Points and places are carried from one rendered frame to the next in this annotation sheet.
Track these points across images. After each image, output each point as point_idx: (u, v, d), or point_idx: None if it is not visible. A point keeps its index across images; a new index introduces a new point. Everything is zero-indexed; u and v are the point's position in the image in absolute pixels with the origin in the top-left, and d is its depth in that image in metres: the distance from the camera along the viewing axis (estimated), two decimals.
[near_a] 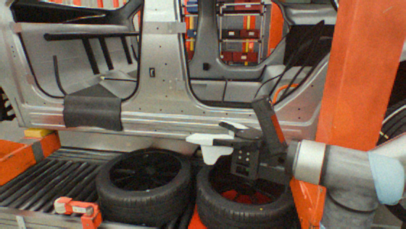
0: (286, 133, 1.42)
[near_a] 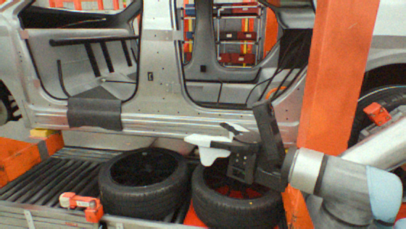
0: None
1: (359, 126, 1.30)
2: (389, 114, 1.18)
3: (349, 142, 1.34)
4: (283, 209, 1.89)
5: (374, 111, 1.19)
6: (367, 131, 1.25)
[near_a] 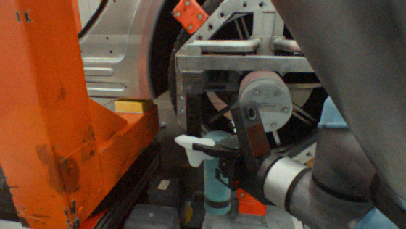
0: (96, 74, 1.03)
1: (182, 46, 0.80)
2: (202, 11, 0.68)
3: (173, 75, 0.84)
4: None
5: (177, 5, 0.68)
6: None
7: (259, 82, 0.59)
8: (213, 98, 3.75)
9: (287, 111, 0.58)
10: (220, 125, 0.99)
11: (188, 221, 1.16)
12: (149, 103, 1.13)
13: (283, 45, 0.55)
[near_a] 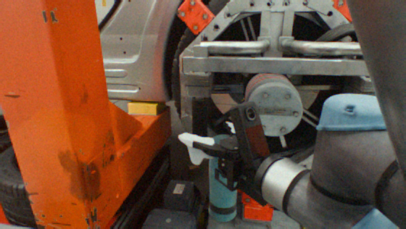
0: (109, 75, 1.00)
1: (186, 46, 0.77)
2: (208, 11, 0.65)
3: (177, 77, 0.81)
4: None
5: (182, 5, 0.66)
6: None
7: (268, 85, 0.57)
8: (217, 99, 3.73)
9: (297, 115, 0.56)
10: (225, 127, 0.96)
11: (201, 227, 1.13)
12: (162, 106, 1.11)
13: (294, 46, 0.52)
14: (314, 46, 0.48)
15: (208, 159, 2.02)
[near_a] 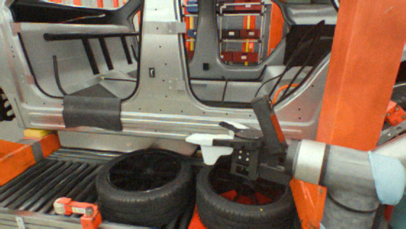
0: (287, 133, 1.42)
1: None
2: (405, 113, 1.07)
3: None
4: None
5: (388, 109, 1.07)
6: (380, 132, 1.13)
7: None
8: None
9: None
10: None
11: None
12: None
13: None
14: None
15: None
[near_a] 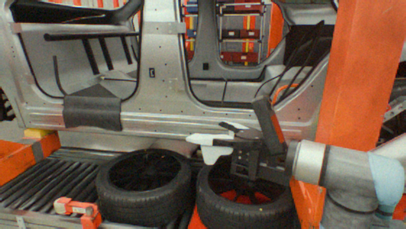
0: (286, 133, 1.42)
1: None
2: (388, 105, 1.19)
3: None
4: None
5: None
6: None
7: None
8: None
9: None
10: None
11: None
12: None
13: None
14: None
15: None
